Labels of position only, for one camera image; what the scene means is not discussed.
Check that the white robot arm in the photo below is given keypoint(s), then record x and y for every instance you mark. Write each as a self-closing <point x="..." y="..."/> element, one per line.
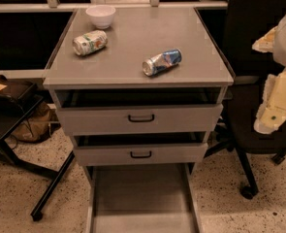
<point x="279" y="45"/>

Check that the grey open bottom drawer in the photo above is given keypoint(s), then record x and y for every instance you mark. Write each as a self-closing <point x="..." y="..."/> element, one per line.
<point x="142" y="199"/>

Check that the grey middle drawer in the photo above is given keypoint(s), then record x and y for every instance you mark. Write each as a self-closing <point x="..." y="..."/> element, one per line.
<point x="101" y="150"/>

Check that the blue silver redbull can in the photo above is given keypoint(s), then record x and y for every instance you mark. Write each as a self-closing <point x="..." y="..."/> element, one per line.
<point x="161" y="62"/>

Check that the grey drawer cabinet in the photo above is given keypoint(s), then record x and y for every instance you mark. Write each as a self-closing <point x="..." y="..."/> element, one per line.
<point x="136" y="35"/>

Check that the black office chair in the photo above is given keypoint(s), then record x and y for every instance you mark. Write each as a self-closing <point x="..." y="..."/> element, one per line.
<point x="235" y="29"/>

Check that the black top drawer handle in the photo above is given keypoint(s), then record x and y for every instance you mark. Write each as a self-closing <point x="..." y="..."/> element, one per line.
<point x="141" y="119"/>

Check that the grey top drawer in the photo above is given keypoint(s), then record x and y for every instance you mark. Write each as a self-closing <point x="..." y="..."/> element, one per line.
<point x="104" y="112"/>

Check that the white bowl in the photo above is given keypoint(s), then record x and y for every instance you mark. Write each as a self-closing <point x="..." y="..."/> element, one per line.
<point x="101" y="16"/>

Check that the black laptop case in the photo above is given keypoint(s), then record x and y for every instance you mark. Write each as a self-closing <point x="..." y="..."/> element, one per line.
<point x="17" y="92"/>

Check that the brown bag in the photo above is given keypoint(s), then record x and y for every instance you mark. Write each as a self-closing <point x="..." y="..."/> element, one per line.
<point x="38" y="126"/>

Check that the green white soda can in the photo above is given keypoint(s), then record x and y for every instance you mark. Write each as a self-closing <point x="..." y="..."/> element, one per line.
<point x="90" y="42"/>

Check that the black drawer handle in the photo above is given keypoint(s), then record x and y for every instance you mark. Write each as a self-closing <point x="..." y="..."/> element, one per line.
<point x="140" y="155"/>
<point x="141" y="119"/>

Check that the black middle drawer handle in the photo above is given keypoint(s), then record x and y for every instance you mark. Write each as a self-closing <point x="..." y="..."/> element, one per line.
<point x="140" y="155"/>

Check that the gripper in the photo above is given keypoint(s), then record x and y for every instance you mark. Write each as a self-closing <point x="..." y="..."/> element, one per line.
<point x="272" y="111"/>

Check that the black side table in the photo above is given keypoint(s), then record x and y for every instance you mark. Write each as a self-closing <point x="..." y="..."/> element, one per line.
<point x="8" y="123"/>

